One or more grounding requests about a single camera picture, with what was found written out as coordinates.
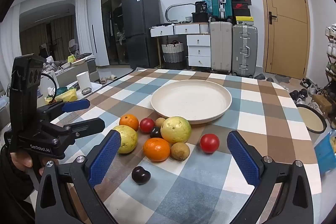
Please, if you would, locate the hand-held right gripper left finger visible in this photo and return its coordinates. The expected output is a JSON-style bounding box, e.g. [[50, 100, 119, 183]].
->
[[35, 130, 122, 224]]

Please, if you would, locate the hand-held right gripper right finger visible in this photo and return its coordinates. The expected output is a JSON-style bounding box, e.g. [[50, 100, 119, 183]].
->
[[226, 130, 314, 224]]

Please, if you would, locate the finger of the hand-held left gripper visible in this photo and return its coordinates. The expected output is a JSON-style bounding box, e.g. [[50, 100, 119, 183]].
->
[[39, 117, 106, 147], [37, 99, 91, 122]]

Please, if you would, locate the pale yellow guava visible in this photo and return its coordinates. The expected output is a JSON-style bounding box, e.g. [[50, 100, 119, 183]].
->
[[113, 125, 138, 154]]

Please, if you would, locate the red tomato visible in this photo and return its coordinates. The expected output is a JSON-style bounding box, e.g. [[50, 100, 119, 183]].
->
[[200, 133, 220, 153], [140, 118, 155, 133]]

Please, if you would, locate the dark plum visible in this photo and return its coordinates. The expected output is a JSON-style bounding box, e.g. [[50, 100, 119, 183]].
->
[[150, 126, 162, 139], [131, 166, 152, 185]]

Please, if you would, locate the orange mandarin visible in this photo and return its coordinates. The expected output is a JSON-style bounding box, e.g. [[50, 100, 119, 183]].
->
[[143, 137, 171, 162], [119, 114, 139, 131]]

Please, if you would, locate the green-yellow guava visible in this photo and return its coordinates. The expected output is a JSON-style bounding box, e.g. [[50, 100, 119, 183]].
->
[[160, 116, 192, 145]]

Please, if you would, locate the cream round plate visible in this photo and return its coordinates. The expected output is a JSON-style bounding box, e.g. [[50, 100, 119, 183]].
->
[[151, 80, 233, 125]]

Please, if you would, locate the person's left hand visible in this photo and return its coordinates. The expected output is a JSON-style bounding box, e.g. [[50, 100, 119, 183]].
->
[[10, 152, 59, 174]]

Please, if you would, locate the yellow cloth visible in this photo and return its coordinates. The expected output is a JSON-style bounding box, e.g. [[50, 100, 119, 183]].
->
[[56, 88, 78, 102]]

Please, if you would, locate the white cylinder appliance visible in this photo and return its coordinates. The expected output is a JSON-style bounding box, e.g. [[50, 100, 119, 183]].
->
[[76, 71, 92, 91]]

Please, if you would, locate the white office chair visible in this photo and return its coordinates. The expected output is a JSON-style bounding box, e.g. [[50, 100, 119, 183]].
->
[[69, 39, 80, 56]]

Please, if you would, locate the checkered tablecloth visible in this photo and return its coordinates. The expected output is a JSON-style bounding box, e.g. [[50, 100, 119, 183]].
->
[[29, 68, 323, 224]]

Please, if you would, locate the round black-rimmed tray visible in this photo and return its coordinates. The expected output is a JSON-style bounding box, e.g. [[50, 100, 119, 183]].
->
[[296, 105, 327, 134]]

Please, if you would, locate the blue packet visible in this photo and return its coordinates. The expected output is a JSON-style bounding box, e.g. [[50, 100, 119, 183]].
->
[[314, 130, 336, 174]]

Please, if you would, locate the white and glass wardrobe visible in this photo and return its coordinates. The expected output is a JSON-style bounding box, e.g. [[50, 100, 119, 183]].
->
[[87, 0, 139, 67]]

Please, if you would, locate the grey floor mat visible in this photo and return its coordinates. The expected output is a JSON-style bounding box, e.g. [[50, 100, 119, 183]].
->
[[274, 74, 291, 83]]

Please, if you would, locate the black refrigerator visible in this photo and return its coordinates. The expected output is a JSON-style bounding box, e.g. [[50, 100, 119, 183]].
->
[[121, 0, 161, 68]]

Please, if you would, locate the woven laundry basket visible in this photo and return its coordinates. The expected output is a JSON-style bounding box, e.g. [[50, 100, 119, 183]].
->
[[161, 41, 185, 69]]

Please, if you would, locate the grey suitcase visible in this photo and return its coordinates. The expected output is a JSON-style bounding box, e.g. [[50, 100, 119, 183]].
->
[[232, 25, 258, 79]]

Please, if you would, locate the beige suitcase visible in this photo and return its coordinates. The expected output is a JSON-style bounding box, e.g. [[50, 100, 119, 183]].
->
[[210, 21, 233, 75]]

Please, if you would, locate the white desk with drawers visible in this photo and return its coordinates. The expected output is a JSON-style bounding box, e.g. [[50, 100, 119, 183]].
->
[[150, 22, 212, 68]]

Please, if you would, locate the curved metal tube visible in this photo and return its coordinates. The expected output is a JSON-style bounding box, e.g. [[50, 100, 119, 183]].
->
[[165, 4, 196, 22]]

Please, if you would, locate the wooden door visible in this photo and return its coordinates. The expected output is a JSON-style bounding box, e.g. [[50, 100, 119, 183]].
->
[[253, 0, 311, 80]]

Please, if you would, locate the yellow and black shoe box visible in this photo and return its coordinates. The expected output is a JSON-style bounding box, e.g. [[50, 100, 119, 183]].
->
[[235, 16, 255, 25]]

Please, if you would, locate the black storage box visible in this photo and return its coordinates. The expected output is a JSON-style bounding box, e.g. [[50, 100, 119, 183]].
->
[[192, 12, 214, 23]]

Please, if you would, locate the black paper bag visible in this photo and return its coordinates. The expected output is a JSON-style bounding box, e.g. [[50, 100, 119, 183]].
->
[[195, 1, 208, 14]]

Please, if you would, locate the blue plastic bag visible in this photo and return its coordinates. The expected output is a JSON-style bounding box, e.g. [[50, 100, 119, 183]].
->
[[202, 0, 214, 14]]

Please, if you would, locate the black cable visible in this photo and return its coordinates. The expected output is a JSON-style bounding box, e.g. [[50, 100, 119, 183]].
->
[[39, 73, 58, 105]]

